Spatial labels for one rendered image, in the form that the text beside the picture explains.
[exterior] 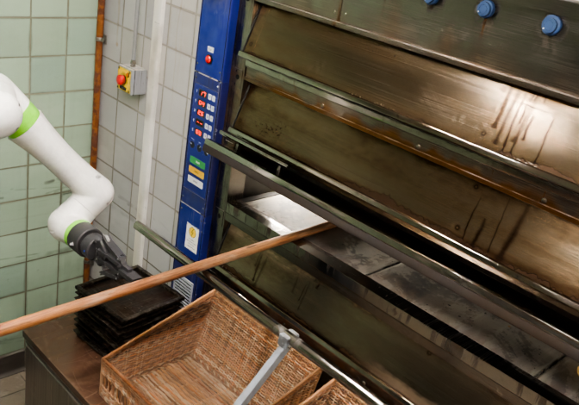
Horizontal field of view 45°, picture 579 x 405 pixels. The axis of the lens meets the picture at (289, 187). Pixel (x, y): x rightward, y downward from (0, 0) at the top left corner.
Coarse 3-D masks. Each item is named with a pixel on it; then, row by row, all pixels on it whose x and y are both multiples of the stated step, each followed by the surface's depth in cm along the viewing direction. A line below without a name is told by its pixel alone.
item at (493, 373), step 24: (240, 216) 248; (264, 216) 246; (312, 264) 226; (336, 264) 222; (360, 288) 213; (384, 288) 213; (408, 312) 202; (432, 336) 197; (456, 336) 194; (480, 360) 187; (504, 360) 187; (504, 384) 183; (528, 384) 179
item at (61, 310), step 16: (320, 224) 240; (272, 240) 224; (288, 240) 228; (224, 256) 210; (240, 256) 214; (176, 272) 198; (192, 272) 202; (128, 288) 187; (144, 288) 190; (64, 304) 175; (80, 304) 177; (96, 304) 180; (16, 320) 166; (32, 320) 168; (48, 320) 171; (0, 336) 163
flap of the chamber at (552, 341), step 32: (224, 160) 226; (256, 160) 233; (288, 192) 208; (320, 192) 217; (384, 224) 204; (448, 256) 192; (448, 288) 172; (512, 288) 182; (512, 320) 161; (576, 352) 152
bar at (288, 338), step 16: (144, 224) 228; (160, 240) 220; (176, 256) 214; (208, 272) 206; (224, 288) 200; (240, 304) 195; (256, 320) 192; (272, 320) 188; (288, 336) 183; (304, 352) 179; (272, 368) 183; (336, 368) 173; (256, 384) 181; (352, 384) 169; (240, 400) 180; (368, 400) 166; (384, 400) 165
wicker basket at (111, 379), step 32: (192, 320) 256; (224, 320) 255; (160, 352) 251; (192, 352) 264; (224, 352) 254; (288, 352) 236; (128, 384) 222; (160, 384) 246; (192, 384) 249; (224, 384) 251; (288, 384) 235
